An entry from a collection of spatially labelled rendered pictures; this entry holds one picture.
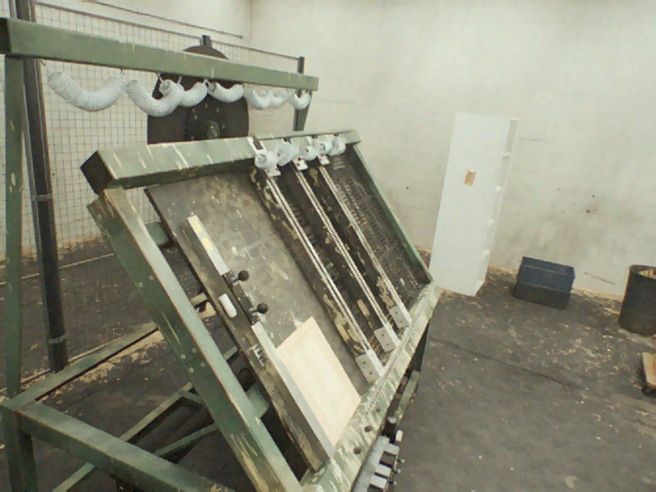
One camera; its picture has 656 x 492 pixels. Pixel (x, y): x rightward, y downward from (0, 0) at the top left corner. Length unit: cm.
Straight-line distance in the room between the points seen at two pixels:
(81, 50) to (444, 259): 463
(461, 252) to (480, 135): 134
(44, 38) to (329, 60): 629
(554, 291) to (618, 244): 127
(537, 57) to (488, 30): 72
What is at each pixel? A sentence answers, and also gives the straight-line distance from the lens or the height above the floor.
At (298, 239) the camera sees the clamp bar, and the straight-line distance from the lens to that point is 199.
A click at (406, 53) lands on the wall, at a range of 719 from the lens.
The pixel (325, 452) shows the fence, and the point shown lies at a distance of 170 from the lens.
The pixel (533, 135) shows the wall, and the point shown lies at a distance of 669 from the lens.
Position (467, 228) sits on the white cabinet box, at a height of 79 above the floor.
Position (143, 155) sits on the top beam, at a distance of 153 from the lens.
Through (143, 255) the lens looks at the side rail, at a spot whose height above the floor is 160.
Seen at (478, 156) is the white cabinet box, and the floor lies 161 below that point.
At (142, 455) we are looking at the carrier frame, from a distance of 192.
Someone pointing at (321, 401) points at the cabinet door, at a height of 100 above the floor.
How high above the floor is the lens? 207
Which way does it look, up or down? 18 degrees down
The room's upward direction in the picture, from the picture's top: 6 degrees clockwise
